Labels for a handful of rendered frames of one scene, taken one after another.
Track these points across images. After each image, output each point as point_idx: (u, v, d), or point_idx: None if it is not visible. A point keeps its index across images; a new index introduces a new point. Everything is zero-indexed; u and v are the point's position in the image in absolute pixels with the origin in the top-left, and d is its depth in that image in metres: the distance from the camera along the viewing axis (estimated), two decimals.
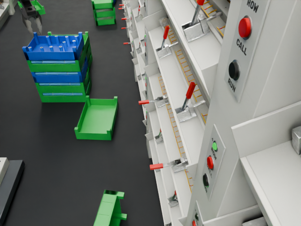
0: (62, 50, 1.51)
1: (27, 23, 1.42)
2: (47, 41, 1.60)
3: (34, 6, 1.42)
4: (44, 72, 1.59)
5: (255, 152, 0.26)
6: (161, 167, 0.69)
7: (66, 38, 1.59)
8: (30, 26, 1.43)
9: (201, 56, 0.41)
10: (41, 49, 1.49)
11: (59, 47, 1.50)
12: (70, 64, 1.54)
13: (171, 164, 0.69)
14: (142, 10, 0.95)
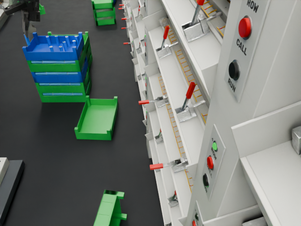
0: (62, 50, 1.51)
1: (22, 22, 1.42)
2: (47, 41, 1.60)
3: (27, 11, 1.35)
4: (44, 72, 1.59)
5: (255, 152, 0.26)
6: (161, 167, 0.69)
7: (66, 38, 1.59)
8: (23, 25, 1.42)
9: (201, 56, 0.41)
10: None
11: (59, 47, 1.50)
12: (70, 64, 1.54)
13: (171, 164, 0.69)
14: (142, 10, 0.95)
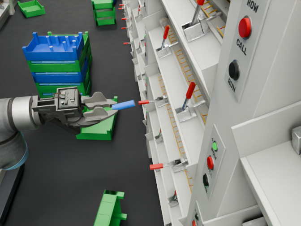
0: (119, 104, 0.74)
1: (91, 105, 0.75)
2: (47, 41, 1.60)
3: (62, 122, 0.69)
4: (44, 72, 1.59)
5: (255, 152, 0.26)
6: (161, 167, 0.69)
7: (66, 38, 1.59)
8: (97, 106, 0.74)
9: (201, 56, 0.41)
10: None
11: (113, 108, 0.72)
12: (70, 64, 1.54)
13: (171, 164, 0.69)
14: (142, 10, 0.95)
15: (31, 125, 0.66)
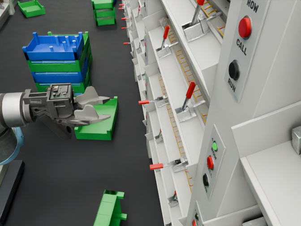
0: None
1: (83, 104, 0.74)
2: None
3: (53, 118, 0.67)
4: (44, 72, 1.59)
5: (255, 152, 0.26)
6: (161, 167, 0.69)
7: (66, 38, 1.59)
8: (90, 104, 0.74)
9: (201, 56, 0.41)
10: None
11: None
12: (70, 64, 1.54)
13: (171, 164, 0.69)
14: (142, 10, 0.95)
15: (20, 118, 0.64)
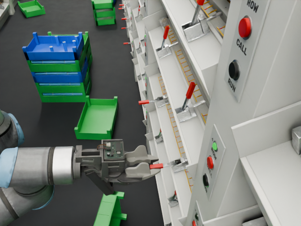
0: None
1: (130, 160, 0.70)
2: None
3: (102, 177, 0.63)
4: (44, 72, 1.59)
5: (255, 152, 0.26)
6: (161, 167, 0.69)
7: None
8: (137, 162, 0.70)
9: (201, 56, 0.41)
10: None
11: None
12: (70, 64, 1.54)
13: (171, 164, 0.69)
14: (142, 10, 0.95)
15: (70, 178, 0.60)
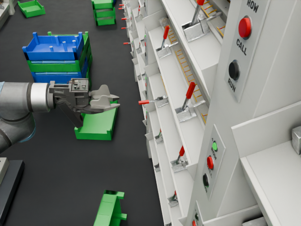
0: None
1: (96, 99, 0.87)
2: None
3: (71, 107, 0.80)
4: (44, 72, 1.59)
5: (255, 152, 0.26)
6: (182, 154, 0.67)
7: None
8: None
9: (201, 56, 0.41)
10: None
11: None
12: (70, 64, 1.54)
13: (178, 160, 0.69)
14: (142, 10, 0.95)
15: (45, 104, 0.77)
